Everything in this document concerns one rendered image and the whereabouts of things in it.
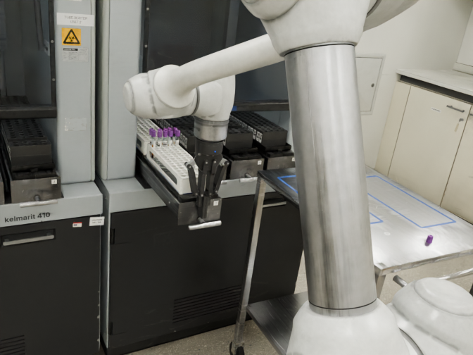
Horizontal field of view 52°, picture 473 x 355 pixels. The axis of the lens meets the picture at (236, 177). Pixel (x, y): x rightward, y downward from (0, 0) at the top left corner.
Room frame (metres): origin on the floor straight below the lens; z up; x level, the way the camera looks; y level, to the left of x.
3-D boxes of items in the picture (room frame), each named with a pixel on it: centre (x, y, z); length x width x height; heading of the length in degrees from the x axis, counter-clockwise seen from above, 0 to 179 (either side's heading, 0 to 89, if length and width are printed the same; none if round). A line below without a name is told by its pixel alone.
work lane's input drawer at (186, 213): (1.51, 0.26, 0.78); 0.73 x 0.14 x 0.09; 32
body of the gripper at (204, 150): (1.22, 0.08, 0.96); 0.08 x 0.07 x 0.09; 122
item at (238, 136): (1.69, 0.01, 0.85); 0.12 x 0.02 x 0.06; 121
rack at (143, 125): (1.66, 0.35, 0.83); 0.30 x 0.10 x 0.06; 32
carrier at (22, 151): (1.31, 0.61, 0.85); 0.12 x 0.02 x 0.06; 122
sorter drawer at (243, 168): (1.88, 0.13, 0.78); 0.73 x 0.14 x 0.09; 32
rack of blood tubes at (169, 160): (1.39, 0.19, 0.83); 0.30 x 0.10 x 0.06; 32
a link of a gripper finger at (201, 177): (1.22, 0.09, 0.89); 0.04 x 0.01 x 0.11; 32
